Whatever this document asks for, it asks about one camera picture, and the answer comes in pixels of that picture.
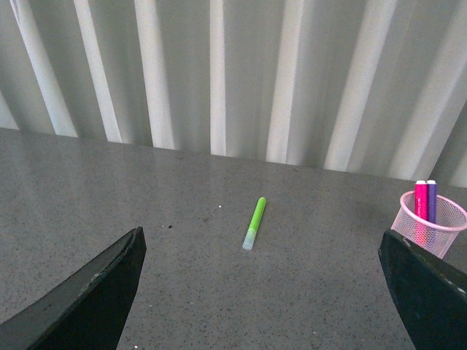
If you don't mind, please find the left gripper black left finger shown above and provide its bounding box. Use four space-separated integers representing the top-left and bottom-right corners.
1 227 146 349

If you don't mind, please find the green highlighter pen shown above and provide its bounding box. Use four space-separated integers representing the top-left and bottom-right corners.
242 197 267 250

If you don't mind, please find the pink highlighter pen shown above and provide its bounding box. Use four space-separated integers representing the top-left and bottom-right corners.
414 179 430 245

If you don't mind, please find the pink mesh pen cup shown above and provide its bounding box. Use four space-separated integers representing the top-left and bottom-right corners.
391 191 466 259

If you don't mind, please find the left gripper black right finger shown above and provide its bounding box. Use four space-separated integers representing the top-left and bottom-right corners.
378 230 466 349

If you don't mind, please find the white pleated curtain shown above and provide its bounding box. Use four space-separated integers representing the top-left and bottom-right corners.
1 1 466 187

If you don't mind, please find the purple highlighter pen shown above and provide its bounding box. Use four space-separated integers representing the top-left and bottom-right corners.
427 179 437 246

